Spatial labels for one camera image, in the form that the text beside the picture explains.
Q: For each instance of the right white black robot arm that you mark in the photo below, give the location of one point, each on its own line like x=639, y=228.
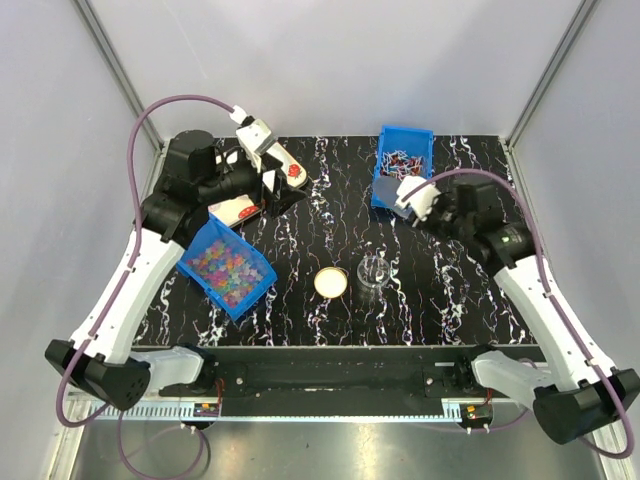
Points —
x=583, y=390

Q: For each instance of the aluminium frame rail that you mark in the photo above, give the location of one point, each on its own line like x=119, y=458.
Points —
x=100, y=400

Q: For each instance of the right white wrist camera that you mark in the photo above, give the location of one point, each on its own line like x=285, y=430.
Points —
x=415, y=198

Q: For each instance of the white slotted cable duct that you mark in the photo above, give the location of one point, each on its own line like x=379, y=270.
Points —
x=437, y=411

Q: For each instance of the blue bin of wrapped candies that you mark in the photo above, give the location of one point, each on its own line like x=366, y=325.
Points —
x=403, y=151

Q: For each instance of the clear plastic scoop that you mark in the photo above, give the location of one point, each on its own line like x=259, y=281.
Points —
x=389, y=192

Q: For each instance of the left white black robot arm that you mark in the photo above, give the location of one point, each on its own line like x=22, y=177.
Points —
x=98, y=358

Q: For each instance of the strawberry pattern tray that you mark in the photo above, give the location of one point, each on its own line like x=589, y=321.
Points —
x=235, y=211

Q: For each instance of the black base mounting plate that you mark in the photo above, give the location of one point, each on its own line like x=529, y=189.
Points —
x=401, y=376

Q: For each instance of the blue bin of star candies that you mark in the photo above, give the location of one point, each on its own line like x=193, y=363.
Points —
x=231, y=273

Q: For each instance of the clear glass jar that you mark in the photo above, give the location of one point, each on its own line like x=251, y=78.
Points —
x=373, y=272

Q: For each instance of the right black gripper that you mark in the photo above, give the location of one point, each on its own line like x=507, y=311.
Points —
x=440, y=200

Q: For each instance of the white round jar lid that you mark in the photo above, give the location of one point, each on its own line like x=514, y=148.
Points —
x=330, y=282

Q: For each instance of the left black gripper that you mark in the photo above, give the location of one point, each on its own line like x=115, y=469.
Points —
x=282, y=194

